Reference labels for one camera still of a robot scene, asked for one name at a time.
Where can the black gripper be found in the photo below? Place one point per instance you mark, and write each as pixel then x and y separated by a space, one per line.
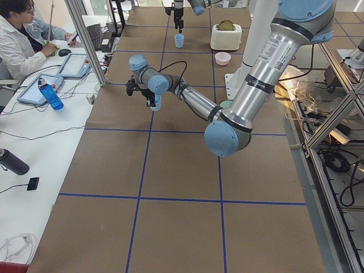
pixel 178 12
pixel 147 94

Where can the blue cup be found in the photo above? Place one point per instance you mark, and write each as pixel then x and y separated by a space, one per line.
pixel 179 40
pixel 157 102

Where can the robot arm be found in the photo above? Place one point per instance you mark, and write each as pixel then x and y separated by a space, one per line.
pixel 198 7
pixel 296 24

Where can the toast slice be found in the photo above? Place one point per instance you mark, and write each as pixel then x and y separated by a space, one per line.
pixel 225 25

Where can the cream toaster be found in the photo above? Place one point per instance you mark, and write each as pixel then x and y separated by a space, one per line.
pixel 226 40

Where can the pink bowl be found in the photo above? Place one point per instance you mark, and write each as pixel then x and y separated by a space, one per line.
pixel 222 58

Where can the green bowl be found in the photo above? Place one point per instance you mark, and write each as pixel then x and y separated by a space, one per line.
pixel 226 104

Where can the teach pendant far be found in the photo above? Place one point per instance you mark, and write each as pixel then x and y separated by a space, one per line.
pixel 76 65

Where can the teach pendant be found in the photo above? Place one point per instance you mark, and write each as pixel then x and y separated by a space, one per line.
pixel 76 65
pixel 32 95

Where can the black keyboard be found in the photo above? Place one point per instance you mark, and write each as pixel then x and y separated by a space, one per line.
pixel 94 32

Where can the blue water bottle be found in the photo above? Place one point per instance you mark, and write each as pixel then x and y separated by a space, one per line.
pixel 49 94

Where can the black computer mouse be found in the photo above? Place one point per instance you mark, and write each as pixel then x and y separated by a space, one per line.
pixel 64 52

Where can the teach pendant near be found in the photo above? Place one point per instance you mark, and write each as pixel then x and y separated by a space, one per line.
pixel 32 95

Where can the person in white coat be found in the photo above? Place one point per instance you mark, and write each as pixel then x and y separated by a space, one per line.
pixel 25 39

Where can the small black box device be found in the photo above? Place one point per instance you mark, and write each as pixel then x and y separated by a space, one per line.
pixel 33 184

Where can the black thermos bottle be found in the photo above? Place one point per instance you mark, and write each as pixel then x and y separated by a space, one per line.
pixel 13 163

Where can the clear safety glasses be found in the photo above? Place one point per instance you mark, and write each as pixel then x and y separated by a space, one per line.
pixel 19 248

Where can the aluminium frame post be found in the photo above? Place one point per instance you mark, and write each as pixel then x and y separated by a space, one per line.
pixel 80 27

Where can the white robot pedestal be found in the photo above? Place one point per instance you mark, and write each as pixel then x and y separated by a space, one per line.
pixel 261 13

